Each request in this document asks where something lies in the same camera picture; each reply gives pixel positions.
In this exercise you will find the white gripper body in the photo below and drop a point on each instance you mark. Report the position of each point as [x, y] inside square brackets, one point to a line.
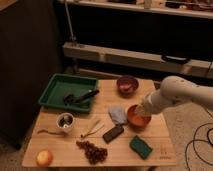
[145, 108]

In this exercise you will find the red bowl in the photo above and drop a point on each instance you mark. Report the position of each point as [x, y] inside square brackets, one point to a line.
[135, 120]

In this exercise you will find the black eraser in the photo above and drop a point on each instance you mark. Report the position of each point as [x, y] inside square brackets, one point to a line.
[113, 133]

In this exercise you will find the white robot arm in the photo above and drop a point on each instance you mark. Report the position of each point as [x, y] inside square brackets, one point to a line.
[175, 91]

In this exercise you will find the purple bowl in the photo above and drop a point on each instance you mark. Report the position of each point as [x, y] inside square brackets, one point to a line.
[127, 84]

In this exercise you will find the grey blue cloth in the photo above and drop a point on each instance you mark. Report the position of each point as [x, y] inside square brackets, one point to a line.
[118, 115]

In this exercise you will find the green sponge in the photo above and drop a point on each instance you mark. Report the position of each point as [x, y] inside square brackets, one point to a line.
[140, 147]

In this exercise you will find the white lower shelf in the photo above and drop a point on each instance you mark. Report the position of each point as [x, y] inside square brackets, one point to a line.
[137, 59]

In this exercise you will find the bunch of dark grapes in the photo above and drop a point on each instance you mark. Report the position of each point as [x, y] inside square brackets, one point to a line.
[93, 153]

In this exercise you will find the black brush in tray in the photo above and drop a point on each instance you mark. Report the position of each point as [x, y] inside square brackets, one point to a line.
[72, 99]

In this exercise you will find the green plastic tray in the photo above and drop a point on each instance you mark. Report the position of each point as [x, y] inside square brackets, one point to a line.
[61, 85]

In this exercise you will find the thin brown twig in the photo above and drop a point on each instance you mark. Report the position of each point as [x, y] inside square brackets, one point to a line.
[49, 132]

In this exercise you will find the orange apple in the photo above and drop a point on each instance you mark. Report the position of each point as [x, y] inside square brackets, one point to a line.
[44, 158]

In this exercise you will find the dark cabinet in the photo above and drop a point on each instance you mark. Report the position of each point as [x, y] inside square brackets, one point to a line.
[30, 53]

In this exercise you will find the black handle on shelf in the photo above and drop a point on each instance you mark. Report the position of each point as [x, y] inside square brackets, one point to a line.
[175, 59]

